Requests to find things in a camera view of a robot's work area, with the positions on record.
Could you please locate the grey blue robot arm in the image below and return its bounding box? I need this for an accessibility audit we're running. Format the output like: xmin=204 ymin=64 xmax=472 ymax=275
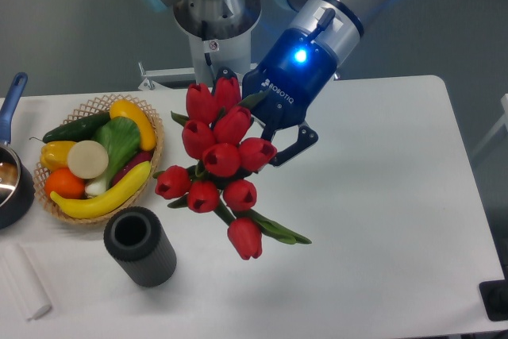
xmin=145 ymin=0 xmax=390 ymax=166

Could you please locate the orange fruit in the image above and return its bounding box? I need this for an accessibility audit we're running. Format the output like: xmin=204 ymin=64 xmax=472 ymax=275
xmin=44 ymin=168 xmax=85 ymax=199

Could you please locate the yellow banana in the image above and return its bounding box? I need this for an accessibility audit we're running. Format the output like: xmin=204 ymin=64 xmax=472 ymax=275
xmin=50 ymin=161 xmax=152 ymax=219

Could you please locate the white paper roll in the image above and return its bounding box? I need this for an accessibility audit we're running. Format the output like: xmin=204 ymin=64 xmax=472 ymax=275
xmin=2 ymin=244 xmax=52 ymax=321

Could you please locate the green leafy cabbage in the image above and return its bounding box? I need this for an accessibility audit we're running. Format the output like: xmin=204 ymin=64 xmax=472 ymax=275
xmin=92 ymin=117 xmax=140 ymax=186

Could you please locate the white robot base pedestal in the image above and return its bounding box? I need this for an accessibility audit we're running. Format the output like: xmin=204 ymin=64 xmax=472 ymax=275
xmin=137 ymin=0 xmax=263 ymax=91

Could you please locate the beige round onion slice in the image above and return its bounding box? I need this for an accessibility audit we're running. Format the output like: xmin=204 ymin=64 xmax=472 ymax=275
xmin=67 ymin=141 xmax=109 ymax=179

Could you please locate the green cucumber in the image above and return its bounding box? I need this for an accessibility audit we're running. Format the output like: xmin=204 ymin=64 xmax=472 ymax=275
xmin=30 ymin=112 xmax=110 ymax=144

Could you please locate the black device at edge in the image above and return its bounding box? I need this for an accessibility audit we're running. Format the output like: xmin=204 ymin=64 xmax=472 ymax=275
xmin=479 ymin=279 xmax=507 ymax=322

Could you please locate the dark grey ribbed vase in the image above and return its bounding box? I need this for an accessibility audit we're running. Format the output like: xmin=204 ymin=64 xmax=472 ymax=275
xmin=103 ymin=206 xmax=177 ymax=287

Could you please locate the red tulip bouquet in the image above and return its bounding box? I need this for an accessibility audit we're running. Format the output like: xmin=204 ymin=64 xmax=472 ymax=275
xmin=155 ymin=75 xmax=311 ymax=260

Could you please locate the white frame at right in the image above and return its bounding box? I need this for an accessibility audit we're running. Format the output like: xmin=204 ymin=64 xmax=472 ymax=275
xmin=471 ymin=94 xmax=507 ymax=163

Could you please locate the blue black Robotiq gripper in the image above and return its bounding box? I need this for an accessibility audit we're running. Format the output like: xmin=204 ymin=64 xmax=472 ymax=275
xmin=213 ymin=28 xmax=337 ymax=167

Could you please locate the yellow bell pepper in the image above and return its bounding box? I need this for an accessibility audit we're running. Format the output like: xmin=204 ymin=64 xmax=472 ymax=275
xmin=40 ymin=141 xmax=76 ymax=171

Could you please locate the purple eggplant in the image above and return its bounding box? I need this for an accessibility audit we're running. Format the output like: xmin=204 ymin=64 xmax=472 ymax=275
xmin=111 ymin=151 xmax=152 ymax=186

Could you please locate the yellow squash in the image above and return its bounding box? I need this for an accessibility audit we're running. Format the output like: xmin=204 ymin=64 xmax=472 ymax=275
xmin=110 ymin=99 xmax=156 ymax=151

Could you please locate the dark pot blue handle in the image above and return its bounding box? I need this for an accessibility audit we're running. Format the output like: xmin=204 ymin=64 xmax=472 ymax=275
xmin=1 ymin=72 xmax=35 ymax=229

